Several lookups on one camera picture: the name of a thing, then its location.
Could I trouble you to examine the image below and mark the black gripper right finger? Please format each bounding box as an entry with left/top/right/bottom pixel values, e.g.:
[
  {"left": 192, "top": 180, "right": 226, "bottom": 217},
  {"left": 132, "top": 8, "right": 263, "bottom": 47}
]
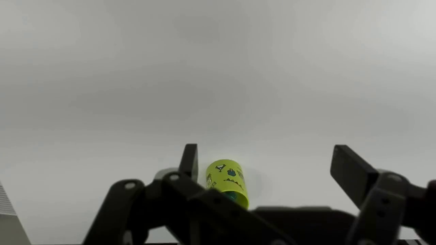
[{"left": 330, "top": 145, "right": 436, "bottom": 245}]

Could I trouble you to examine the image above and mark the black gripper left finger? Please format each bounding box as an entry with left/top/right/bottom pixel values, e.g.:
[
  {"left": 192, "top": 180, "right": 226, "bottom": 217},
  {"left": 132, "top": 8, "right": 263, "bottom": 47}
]
[{"left": 82, "top": 145, "right": 291, "bottom": 245}]

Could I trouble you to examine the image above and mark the green mug with drawings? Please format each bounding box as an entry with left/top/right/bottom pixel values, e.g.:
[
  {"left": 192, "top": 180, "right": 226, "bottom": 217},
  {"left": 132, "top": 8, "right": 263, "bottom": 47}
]
[{"left": 206, "top": 160, "right": 249, "bottom": 209}]

